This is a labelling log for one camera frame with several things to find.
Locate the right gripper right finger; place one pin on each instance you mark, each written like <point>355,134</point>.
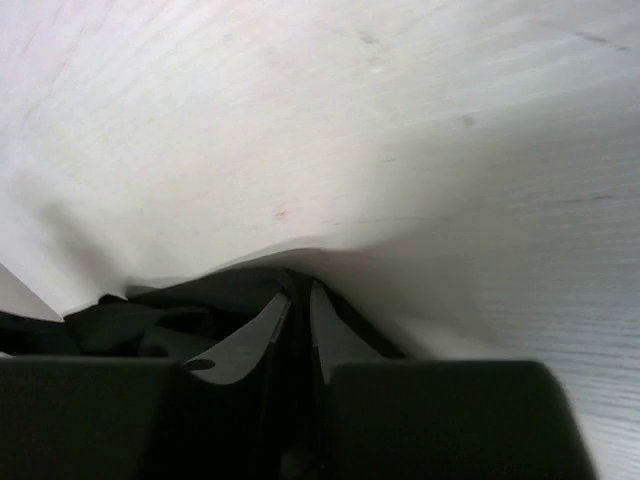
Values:
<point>471,419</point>

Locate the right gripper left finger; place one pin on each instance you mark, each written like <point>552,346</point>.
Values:
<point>211,417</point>

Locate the black trousers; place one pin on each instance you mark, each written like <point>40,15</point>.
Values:
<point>207,321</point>

